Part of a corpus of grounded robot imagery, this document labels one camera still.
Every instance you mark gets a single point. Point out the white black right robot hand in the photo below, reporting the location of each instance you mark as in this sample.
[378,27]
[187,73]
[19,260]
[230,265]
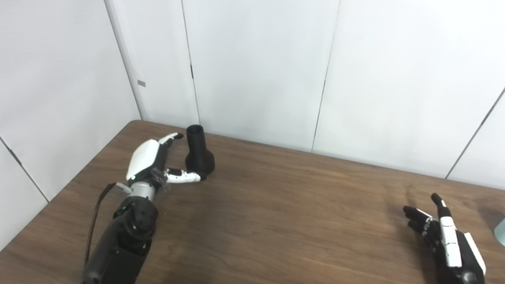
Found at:
[449,244]

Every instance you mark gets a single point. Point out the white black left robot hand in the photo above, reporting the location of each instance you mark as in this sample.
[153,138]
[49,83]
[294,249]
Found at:
[144,157]

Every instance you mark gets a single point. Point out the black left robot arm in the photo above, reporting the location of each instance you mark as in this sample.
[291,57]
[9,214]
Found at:
[122,244]

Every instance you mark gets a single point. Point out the black funnel-shaped nozzle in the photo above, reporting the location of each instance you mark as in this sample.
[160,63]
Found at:
[199,157]

